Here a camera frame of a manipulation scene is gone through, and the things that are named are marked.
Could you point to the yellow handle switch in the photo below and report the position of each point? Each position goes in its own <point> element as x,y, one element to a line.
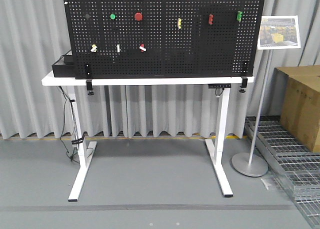
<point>179,23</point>

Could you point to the green white toggle switch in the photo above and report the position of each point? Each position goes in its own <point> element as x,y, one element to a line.
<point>118,48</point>

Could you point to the table height control panel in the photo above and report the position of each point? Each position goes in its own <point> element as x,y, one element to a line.
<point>219,86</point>

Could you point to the lower red round knob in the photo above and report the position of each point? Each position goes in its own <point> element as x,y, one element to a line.
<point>138,16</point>

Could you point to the green handle switch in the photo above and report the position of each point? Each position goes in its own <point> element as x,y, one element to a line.
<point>239,16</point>

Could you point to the right black table clamp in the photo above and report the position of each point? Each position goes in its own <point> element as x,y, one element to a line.
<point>244,79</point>

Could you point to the black box on table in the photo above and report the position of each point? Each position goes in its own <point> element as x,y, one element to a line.
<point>64,66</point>

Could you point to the grey curtain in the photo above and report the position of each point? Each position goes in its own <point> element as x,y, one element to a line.
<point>34,34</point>

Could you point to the black perforated pegboard panel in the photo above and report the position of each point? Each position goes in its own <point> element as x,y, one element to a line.
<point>198,49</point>

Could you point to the red white toggle switch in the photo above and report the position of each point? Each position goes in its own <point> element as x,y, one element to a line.
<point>142,48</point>

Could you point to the black table clamp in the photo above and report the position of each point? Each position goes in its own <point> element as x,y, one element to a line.
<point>244,79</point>
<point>89,85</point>

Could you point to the brown cardboard box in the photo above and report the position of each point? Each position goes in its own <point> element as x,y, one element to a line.
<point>300,113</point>

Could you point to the left black table clamp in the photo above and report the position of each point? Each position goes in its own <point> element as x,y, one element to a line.
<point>89,85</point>

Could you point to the green round push button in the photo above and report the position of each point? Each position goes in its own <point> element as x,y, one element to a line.
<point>113,16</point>

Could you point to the white height-adjustable table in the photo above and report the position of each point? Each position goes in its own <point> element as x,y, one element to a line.
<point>215,148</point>

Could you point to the printed photo sign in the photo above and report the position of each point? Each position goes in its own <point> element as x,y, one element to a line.
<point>279,32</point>

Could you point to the red handle switch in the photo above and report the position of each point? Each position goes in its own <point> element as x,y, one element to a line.
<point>210,19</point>

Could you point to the yellow toggle switch lower left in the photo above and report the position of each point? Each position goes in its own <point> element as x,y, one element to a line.
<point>94,48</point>

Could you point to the metal floor grating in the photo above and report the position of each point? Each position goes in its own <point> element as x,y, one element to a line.
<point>296,168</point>

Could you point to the grey sign stand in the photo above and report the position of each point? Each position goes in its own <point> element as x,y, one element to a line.
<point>250,164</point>

